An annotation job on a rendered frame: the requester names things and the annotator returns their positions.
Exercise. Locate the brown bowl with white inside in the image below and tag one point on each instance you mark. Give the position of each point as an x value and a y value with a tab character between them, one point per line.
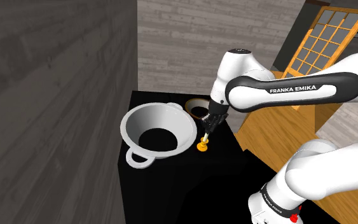
194	104

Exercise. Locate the wooden lattice glass door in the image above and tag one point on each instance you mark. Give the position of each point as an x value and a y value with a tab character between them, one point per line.
324	38

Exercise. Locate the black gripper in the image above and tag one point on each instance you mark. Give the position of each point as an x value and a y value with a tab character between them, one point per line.
213	120

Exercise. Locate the yellow and white candlestick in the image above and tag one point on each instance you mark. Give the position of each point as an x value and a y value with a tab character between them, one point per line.
202	145

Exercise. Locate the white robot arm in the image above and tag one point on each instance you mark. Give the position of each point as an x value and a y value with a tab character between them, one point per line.
321	173

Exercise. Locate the black table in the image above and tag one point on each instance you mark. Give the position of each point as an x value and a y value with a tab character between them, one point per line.
160	192

